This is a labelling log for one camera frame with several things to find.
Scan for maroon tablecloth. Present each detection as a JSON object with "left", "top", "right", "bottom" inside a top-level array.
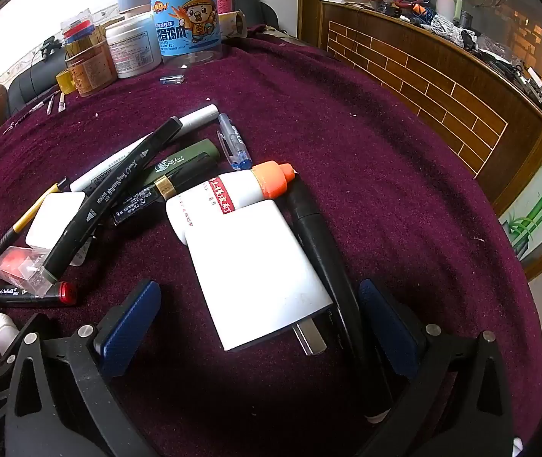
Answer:
[{"left": 0, "top": 32, "right": 542, "bottom": 457}]

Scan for orange label jar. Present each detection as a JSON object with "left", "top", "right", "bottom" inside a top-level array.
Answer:
[{"left": 64, "top": 39, "right": 118, "bottom": 97}]

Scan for yellow pen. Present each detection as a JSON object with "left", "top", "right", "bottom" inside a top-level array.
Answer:
[{"left": 0, "top": 176, "right": 70, "bottom": 260}]

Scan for long black pen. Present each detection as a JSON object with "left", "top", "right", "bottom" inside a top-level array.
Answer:
[{"left": 287, "top": 185, "right": 395, "bottom": 425}]

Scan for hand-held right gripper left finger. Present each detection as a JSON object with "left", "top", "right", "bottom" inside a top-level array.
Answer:
[{"left": 4, "top": 280, "right": 162, "bottom": 457}]

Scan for wooden counter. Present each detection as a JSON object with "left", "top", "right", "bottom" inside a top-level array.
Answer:
[{"left": 320, "top": 0, "right": 542, "bottom": 203}]

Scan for black sofa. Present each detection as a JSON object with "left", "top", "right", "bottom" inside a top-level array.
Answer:
[{"left": 7, "top": 49, "right": 70, "bottom": 106}]

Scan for black pen gold band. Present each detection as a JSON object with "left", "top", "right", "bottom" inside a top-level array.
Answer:
[{"left": 112, "top": 151, "right": 215, "bottom": 225}]

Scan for clear plastic box red contents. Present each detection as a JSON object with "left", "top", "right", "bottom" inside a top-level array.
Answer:
[{"left": 0, "top": 244, "right": 53, "bottom": 297}]

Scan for white marker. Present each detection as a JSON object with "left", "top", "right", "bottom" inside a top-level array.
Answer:
[{"left": 69, "top": 104, "right": 219, "bottom": 194}]

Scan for large white charger plug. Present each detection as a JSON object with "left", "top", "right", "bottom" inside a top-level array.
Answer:
[{"left": 184, "top": 199, "right": 336, "bottom": 357}]

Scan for black marker red cap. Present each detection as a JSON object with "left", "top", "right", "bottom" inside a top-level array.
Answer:
[{"left": 0, "top": 281, "right": 79, "bottom": 308}]

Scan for clear tub of tape rolls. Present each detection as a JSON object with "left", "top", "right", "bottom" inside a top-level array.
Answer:
[{"left": 60, "top": 8, "right": 97, "bottom": 43}]

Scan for white glue bottle orange cap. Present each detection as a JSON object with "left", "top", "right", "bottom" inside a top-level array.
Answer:
[{"left": 165, "top": 161, "right": 298, "bottom": 246}]

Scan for black art marker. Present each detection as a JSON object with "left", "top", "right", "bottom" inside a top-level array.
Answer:
[{"left": 42, "top": 116, "right": 184, "bottom": 292}]

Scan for small white dropper bottle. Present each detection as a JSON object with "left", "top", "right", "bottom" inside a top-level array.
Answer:
[{"left": 0, "top": 312, "right": 20, "bottom": 356}]

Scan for white plastic jar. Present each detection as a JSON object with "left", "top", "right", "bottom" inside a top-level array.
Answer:
[{"left": 105, "top": 11, "right": 163, "bottom": 80}]

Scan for small white charger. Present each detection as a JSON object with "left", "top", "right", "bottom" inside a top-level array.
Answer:
[{"left": 24, "top": 191, "right": 87, "bottom": 251}]

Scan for green pen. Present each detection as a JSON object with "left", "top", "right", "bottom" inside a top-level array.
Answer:
[{"left": 141, "top": 138, "right": 221, "bottom": 178}]

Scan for clear jar blue label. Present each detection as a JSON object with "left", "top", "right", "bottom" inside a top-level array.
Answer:
[{"left": 149, "top": 0, "right": 224, "bottom": 70}]

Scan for blue ballpoint pen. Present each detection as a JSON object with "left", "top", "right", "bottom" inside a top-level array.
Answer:
[{"left": 216, "top": 113, "right": 253, "bottom": 171}]

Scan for cardboard tube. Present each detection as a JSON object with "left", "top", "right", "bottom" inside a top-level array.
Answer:
[{"left": 218, "top": 8, "right": 249, "bottom": 40}]

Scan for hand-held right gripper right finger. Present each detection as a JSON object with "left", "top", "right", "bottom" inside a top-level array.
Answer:
[{"left": 357, "top": 278, "right": 514, "bottom": 457}]

